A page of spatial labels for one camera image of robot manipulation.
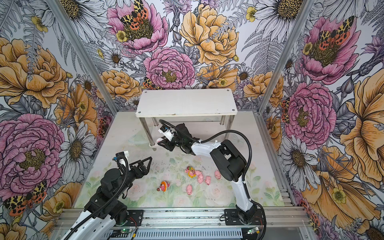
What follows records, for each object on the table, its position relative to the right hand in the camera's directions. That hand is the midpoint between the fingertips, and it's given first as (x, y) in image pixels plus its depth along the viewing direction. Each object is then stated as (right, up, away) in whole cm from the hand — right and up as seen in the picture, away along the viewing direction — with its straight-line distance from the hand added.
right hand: (162, 143), depth 90 cm
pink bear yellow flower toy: (+17, -16, -3) cm, 23 cm away
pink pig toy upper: (+21, -16, -3) cm, 27 cm away
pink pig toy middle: (+27, -20, -5) cm, 34 cm away
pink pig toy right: (+32, -17, -3) cm, 37 cm away
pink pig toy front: (+17, -24, -9) cm, 30 cm away
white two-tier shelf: (+15, +22, -13) cm, 30 cm away
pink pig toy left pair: (+22, -19, -5) cm, 30 cm away
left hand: (-5, -9, -13) cm, 16 cm away
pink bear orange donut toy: (+3, -22, -9) cm, 24 cm away
